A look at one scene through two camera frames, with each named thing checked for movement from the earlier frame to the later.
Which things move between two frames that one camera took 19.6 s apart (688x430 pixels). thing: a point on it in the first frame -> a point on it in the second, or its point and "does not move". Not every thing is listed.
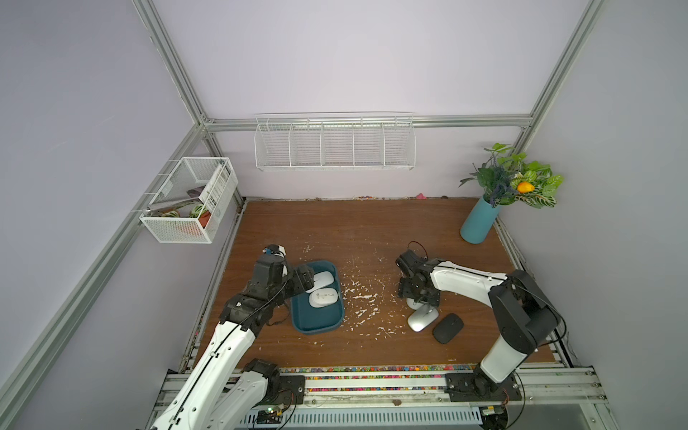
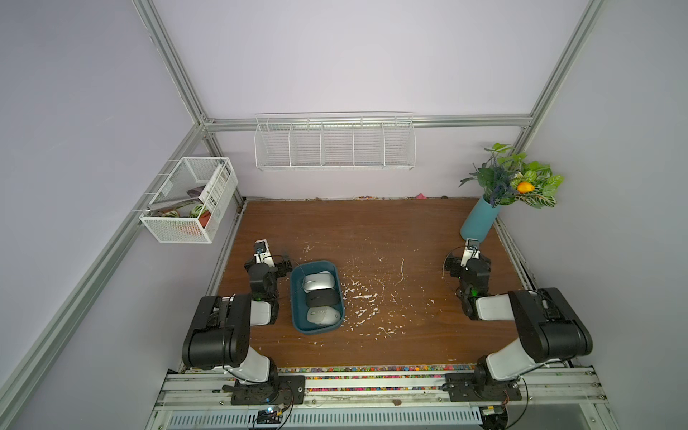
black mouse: x=448 y=328 -> x=322 y=297
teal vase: x=480 y=222 does not move
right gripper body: x=406 y=288 -> x=458 y=271
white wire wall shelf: x=335 y=141 does not move
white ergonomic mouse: x=410 y=303 -> x=324 y=315
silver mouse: x=422 y=318 -> x=320 y=280
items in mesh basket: x=187 y=208 does not move
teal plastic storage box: x=310 y=320 does not move
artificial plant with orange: x=506 y=178 does not move
